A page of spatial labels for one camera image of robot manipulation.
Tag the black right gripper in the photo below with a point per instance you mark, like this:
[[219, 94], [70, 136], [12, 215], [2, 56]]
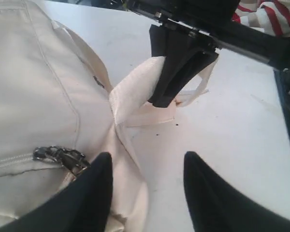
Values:
[[185, 56]]

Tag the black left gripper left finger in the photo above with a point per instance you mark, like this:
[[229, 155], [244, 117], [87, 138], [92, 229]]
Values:
[[83, 206]]

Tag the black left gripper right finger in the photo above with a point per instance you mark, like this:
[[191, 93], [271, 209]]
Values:
[[215, 206]]

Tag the cream fabric duffel bag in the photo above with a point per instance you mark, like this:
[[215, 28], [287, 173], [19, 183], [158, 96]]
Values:
[[59, 111]]

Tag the red white striped cloth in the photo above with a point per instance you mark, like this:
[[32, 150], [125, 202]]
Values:
[[272, 16]]

